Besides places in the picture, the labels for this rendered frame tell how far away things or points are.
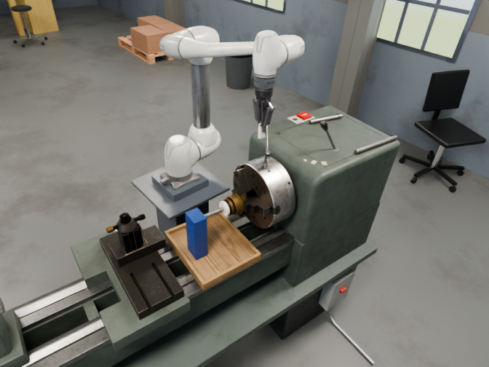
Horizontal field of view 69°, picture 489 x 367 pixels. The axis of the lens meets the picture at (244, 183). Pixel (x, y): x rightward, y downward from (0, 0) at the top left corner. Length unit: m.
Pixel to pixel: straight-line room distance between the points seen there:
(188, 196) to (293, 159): 0.79
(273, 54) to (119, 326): 1.15
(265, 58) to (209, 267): 0.89
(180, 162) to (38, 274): 1.43
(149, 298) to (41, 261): 1.74
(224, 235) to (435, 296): 1.77
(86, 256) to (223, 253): 0.58
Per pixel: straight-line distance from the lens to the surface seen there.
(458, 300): 3.05
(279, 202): 1.52
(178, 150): 2.03
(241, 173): 1.59
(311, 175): 1.53
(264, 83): 1.47
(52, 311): 1.62
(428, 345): 2.72
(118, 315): 1.45
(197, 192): 2.17
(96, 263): 1.63
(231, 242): 1.68
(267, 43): 1.43
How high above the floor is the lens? 2.11
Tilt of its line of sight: 37 degrees down
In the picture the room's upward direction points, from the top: 3 degrees clockwise
